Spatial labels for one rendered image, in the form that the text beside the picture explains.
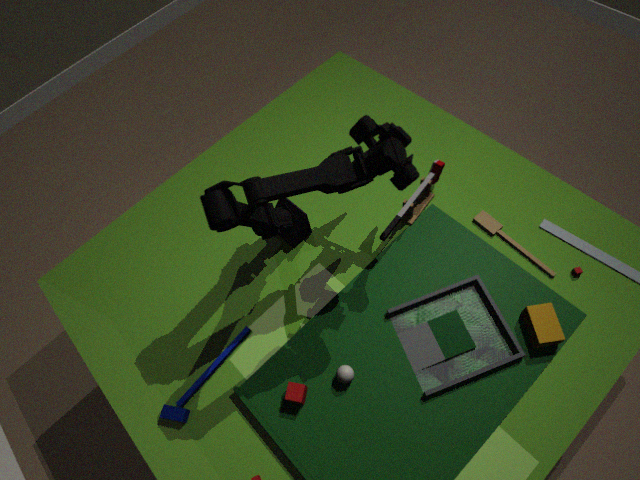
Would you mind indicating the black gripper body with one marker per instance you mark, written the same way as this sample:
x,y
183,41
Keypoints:
x,y
362,131

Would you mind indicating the blue putter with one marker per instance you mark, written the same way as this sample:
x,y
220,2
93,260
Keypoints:
x,y
180,414

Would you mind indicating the grey ball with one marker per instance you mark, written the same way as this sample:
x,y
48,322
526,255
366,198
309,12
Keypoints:
x,y
345,374

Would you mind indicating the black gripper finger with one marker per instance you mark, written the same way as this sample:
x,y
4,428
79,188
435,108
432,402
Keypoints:
x,y
409,160
375,133

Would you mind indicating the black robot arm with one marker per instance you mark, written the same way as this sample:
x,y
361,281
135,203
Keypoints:
x,y
335,173

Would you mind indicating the grey flat bar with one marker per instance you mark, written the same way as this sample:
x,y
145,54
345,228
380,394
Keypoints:
x,y
590,250

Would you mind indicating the dark green flat mat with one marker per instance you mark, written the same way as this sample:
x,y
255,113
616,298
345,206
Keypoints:
x,y
380,426

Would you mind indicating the brown cube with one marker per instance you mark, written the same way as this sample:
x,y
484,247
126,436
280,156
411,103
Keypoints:
x,y
542,325

